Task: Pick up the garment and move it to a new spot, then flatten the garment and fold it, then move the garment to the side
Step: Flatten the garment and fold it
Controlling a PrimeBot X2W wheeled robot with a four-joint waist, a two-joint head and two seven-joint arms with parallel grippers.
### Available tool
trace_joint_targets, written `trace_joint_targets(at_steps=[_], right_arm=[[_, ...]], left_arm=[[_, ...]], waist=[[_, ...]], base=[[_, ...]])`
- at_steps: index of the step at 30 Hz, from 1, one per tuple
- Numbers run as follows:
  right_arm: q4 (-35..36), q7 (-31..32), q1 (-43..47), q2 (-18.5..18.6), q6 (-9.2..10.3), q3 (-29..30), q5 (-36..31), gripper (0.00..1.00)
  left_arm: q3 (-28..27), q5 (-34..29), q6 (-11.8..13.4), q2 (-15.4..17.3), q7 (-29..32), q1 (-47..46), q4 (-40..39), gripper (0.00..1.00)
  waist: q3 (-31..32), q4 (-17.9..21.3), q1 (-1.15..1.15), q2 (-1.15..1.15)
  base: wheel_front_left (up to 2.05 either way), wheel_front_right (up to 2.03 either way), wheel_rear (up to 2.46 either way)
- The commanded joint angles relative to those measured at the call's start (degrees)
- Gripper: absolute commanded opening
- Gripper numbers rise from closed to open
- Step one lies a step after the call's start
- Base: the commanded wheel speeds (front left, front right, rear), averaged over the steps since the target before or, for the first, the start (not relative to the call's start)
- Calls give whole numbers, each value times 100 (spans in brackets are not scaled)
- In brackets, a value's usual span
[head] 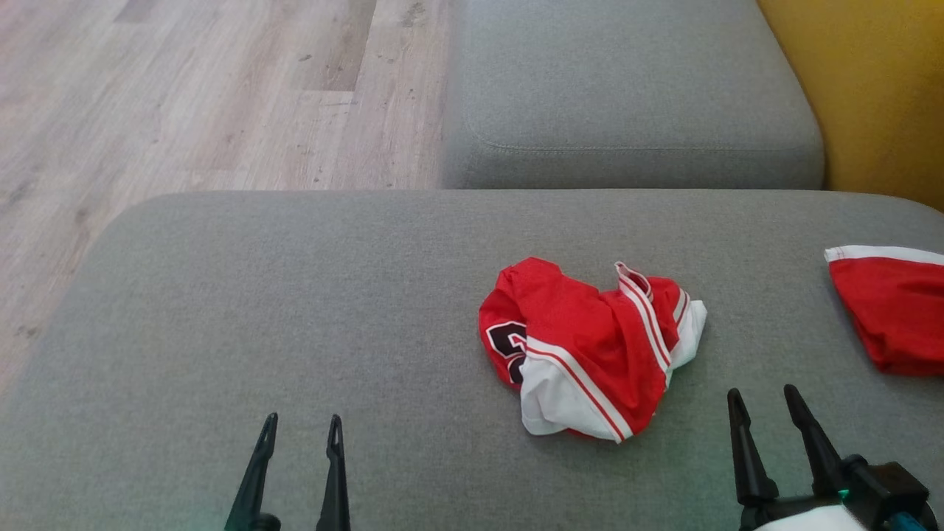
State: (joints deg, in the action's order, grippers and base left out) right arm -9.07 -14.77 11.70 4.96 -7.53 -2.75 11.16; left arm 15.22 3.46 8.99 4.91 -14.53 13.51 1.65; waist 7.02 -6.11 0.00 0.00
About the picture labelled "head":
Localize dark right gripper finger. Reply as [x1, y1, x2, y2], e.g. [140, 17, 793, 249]
[782, 383, 847, 498]
[726, 388, 780, 508]

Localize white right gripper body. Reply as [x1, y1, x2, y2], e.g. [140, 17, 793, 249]
[737, 490, 872, 531]

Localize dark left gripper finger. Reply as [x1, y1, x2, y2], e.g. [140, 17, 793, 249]
[316, 414, 352, 531]
[224, 412, 280, 531]

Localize red white-striped shorts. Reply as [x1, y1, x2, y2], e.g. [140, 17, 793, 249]
[823, 245, 944, 378]

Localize red white basketball jersey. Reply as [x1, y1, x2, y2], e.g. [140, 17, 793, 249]
[477, 256, 708, 444]

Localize large grey sofa seat cushion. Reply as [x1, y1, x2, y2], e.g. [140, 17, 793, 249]
[0, 189, 944, 531]

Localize small grey sofa cushion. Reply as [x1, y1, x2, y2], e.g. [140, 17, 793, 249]
[440, 0, 825, 190]

